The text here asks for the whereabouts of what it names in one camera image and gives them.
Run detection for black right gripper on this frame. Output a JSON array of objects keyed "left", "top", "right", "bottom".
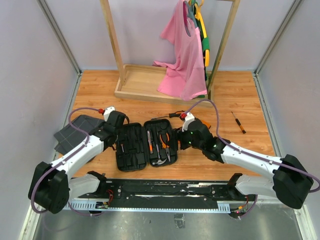
[{"left": 167, "top": 125, "right": 204, "bottom": 152}]

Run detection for orange black pliers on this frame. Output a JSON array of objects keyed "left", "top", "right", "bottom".
[{"left": 160, "top": 133, "right": 171, "bottom": 162}]

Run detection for silver orange utility knife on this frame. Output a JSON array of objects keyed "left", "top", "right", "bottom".
[{"left": 147, "top": 130, "right": 153, "bottom": 154}]

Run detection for black plastic tool case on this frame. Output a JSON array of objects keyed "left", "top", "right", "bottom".
[{"left": 115, "top": 119, "right": 178, "bottom": 172}]

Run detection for claw hammer black grip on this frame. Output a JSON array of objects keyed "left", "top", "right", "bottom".
[{"left": 150, "top": 144, "right": 169, "bottom": 167}]

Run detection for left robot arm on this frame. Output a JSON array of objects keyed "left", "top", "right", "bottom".
[{"left": 28, "top": 106, "right": 130, "bottom": 214}]

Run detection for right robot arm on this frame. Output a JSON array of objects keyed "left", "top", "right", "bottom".
[{"left": 177, "top": 112, "right": 314, "bottom": 209}]

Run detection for dark grey folded cloth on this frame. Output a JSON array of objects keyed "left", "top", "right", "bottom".
[{"left": 53, "top": 114, "right": 103, "bottom": 155}]

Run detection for small orange black screwdriver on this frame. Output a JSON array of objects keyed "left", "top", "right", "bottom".
[{"left": 231, "top": 111, "right": 246, "bottom": 134}]

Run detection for wooden clothes rack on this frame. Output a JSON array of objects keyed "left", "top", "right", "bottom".
[{"left": 100, "top": 0, "right": 240, "bottom": 104}]

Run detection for pink t-shirt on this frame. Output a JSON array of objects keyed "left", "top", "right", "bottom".
[{"left": 153, "top": 0, "right": 208, "bottom": 101}]

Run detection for green yellow hangers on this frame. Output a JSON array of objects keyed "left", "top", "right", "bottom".
[{"left": 188, "top": 0, "right": 210, "bottom": 82}]

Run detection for orange grid handle tool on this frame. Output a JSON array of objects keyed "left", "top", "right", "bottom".
[{"left": 201, "top": 120, "right": 211, "bottom": 129}]

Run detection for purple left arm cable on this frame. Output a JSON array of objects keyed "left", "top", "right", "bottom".
[{"left": 29, "top": 106, "right": 105, "bottom": 217}]

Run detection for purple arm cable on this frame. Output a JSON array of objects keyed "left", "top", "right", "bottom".
[
  {"left": 184, "top": 98, "right": 320, "bottom": 221},
  {"left": 29, "top": 106, "right": 105, "bottom": 217}
]

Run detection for black orange screwdriver handle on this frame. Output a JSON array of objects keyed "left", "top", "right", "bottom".
[{"left": 151, "top": 110, "right": 184, "bottom": 120}]

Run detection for grey cable duct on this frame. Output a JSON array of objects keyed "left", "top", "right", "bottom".
[{"left": 64, "top": 200, "right": 231, "bottom": 214}]

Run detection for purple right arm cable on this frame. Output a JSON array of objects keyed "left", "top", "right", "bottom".
[{"left": 184, "top": 98, "right": 320, "bottom": 221}]

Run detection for left aluminium frame post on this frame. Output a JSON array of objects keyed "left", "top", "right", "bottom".
[{"left": 36, "top": 0, "right": 82, "bottom": 76}]

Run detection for aluminium frame post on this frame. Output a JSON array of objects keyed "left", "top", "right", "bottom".
[
  {"left": 36, "top": 0, "right": 82, "bottom": 76},
  {"left": 253, "top": 0, "right": 304, "bottom": 76}
]

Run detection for right aluminium frame post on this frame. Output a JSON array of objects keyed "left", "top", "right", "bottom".
[{"left": 253, "top": 0, "right": 304, "bottom": 76}]

